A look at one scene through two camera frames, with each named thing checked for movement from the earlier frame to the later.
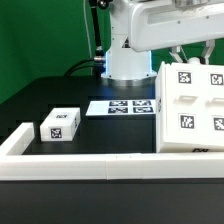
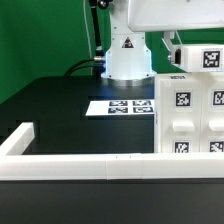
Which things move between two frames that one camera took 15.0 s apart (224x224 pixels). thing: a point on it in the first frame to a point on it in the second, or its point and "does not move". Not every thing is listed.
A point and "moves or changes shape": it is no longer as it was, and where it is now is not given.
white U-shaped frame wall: [16, 166] does not move
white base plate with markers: [120, 107] does not move
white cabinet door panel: [182, 102] moves or changes shape
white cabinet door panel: [212, 104] moves or changes shape
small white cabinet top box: [60, 124] to [199, 58]
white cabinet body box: [189, 102] does not move
